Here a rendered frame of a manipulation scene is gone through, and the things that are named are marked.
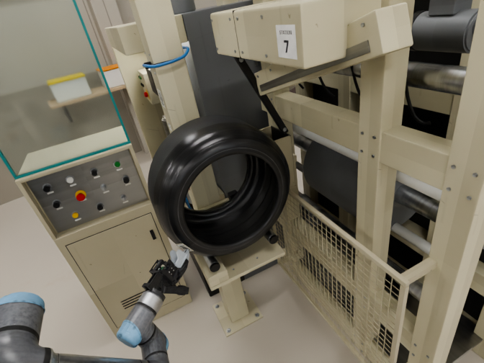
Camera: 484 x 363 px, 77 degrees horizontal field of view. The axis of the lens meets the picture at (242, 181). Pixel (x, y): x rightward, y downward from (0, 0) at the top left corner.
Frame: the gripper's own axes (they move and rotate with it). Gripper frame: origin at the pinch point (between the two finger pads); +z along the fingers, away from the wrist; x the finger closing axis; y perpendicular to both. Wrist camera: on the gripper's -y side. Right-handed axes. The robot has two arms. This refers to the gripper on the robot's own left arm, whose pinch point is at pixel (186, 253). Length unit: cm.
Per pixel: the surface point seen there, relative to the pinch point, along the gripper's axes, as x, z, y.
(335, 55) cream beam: -69, 29, 38
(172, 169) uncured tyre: -12.1, 9.7, 30.4
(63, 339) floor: 156, -25, -51
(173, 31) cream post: -12, 52, 66
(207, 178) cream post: 11.0, 41.7, 5.9
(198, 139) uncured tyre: -20.3, 19.9, 33.4
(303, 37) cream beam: -65, 22, 47
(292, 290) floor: 25, 57, -109
